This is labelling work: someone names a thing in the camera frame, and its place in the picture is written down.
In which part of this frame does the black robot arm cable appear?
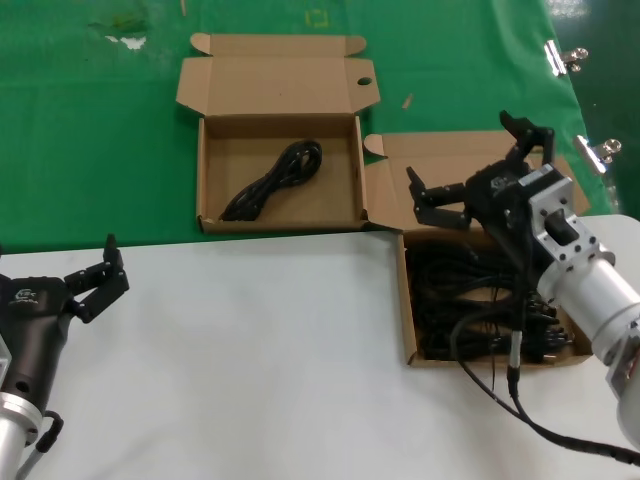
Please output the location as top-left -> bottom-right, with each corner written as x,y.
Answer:
33,409 -> 66,454
449,209 -> 640,469

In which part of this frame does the white table cover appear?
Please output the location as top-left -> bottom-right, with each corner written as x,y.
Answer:
0,213 -> 640,480

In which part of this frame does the open-lid brown cardboard box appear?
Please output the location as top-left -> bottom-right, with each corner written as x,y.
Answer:
174,32 -> 382,235
363,129 -> 597,370

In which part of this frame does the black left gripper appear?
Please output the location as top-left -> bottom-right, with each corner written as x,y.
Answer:
0,232 -> 131,402

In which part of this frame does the black power cable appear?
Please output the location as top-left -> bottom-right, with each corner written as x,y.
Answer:
217,139 -> 324,223

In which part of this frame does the green tablecloth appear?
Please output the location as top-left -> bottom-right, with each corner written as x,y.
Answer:
0,0 -> 624,256

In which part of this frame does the silver binder clip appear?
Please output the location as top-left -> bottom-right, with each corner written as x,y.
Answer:
543,40 -> 590,78
573,134 -> 625,175

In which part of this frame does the pile of black power cables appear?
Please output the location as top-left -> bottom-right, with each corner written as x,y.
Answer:
406,233 -> 589,364

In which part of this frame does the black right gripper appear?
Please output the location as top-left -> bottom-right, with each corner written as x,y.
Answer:
405,110 -> 558,254

